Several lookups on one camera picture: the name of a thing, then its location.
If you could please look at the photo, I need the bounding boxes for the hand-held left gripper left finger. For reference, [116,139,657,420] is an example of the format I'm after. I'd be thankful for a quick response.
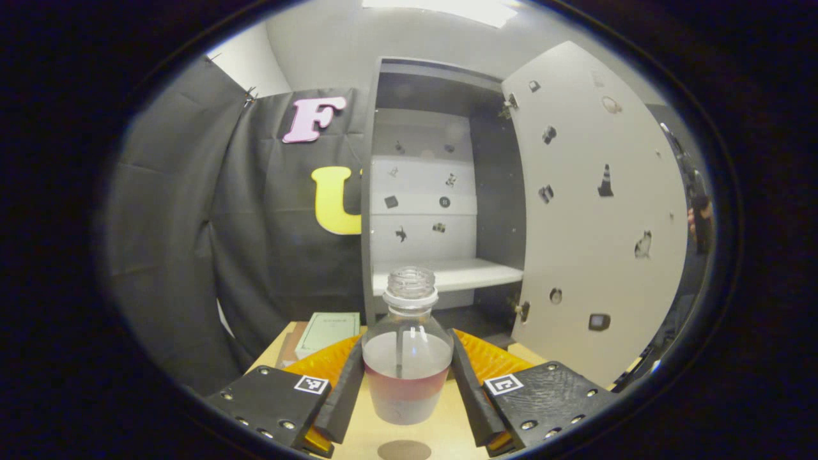
[206,335,365,457]

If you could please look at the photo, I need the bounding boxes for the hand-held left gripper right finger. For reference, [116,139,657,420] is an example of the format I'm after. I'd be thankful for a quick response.
[451,329,617,456]

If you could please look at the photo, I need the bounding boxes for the clear plastic bottle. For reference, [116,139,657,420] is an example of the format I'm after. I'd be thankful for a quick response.
[362,266,454,426]

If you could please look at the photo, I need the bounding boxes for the round brown coaster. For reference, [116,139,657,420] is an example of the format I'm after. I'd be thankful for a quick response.
[377,440,433,460]

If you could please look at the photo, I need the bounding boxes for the pale grey cabinet door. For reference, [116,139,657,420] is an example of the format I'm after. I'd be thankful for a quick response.
[500,40,691,390]

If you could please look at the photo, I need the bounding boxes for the dark grey cabinet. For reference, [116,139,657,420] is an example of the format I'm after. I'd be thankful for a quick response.
[361,56,529,339]

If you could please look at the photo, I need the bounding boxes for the green notebook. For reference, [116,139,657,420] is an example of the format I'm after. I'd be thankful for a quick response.
[295,312,361,360]

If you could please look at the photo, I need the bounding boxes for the black backdrop cloth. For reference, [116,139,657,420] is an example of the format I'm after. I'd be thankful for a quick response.
[105,54,710,397]

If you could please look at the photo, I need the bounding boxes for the ceiling light panel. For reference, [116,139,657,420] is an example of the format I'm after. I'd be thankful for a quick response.
[361,0,520,28]

